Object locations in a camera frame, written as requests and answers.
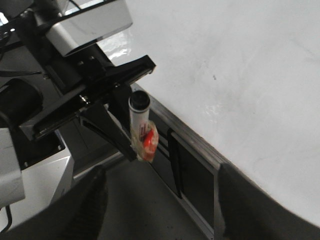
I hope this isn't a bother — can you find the white whiteboard marker with tape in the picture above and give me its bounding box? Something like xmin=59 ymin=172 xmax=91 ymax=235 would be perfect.
xmin=128 ymin=90 xmax=159 ymax=163

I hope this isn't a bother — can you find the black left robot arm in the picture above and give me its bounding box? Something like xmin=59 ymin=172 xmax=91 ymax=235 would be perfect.
xmin=0 ymin=0 xmax=155 ymax=160

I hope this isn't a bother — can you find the white robot base platform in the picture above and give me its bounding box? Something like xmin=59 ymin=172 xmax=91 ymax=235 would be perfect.
xmin=0 ymin=128 xmax=74 ymax=230

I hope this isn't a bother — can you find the white whiteboard with aluminium frame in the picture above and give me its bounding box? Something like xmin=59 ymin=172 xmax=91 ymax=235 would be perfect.
xmin=101 ymin=0 xmax=320 ymax=240

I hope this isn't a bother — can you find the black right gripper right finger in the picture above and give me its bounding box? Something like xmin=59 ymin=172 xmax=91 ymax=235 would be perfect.
xmin=218 ymin=163 xmax=320 ymax=240

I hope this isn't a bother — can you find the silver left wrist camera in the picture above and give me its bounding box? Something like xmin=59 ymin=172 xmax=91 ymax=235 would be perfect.
xmin=45 ymin=0 xmax=133 ymax=57

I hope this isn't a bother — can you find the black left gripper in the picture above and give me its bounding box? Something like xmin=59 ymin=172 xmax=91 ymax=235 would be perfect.
xmin=19 ymin=45 xmax=156 ymax=162

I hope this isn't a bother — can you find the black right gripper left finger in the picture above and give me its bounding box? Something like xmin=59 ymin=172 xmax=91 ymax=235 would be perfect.
xmin=0 ymin=165 xmax=108 ymax=240

